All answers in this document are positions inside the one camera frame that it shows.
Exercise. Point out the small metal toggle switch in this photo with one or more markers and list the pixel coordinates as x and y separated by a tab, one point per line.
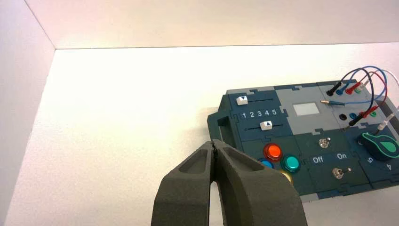
324	143

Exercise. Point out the teal pointer rotary knob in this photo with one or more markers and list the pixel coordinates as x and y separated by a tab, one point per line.
382	148

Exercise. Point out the metal on-off toggle switch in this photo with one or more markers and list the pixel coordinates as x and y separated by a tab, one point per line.
338	173

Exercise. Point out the blue round push button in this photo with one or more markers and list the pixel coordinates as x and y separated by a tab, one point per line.
267	164

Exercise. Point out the yellow round push button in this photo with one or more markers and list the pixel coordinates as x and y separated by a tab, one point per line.
286	176

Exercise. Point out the white rectangular display screen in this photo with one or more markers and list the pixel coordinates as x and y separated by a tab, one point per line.
306	109

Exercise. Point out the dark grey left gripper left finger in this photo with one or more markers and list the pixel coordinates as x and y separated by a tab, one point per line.
182	193

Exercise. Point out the dark teal task board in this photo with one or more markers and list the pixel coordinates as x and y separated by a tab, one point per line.
315	140

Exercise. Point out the white slider knob down arrow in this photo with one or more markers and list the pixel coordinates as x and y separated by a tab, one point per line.
242	100

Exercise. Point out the green round push button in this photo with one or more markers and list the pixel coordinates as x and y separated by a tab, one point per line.
290	163

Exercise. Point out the red round push button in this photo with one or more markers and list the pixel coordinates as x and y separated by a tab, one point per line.
273	151

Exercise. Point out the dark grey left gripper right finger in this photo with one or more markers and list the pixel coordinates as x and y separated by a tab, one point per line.
255	199

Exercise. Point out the white slider knob up arrow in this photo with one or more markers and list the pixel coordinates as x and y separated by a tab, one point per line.
266	125

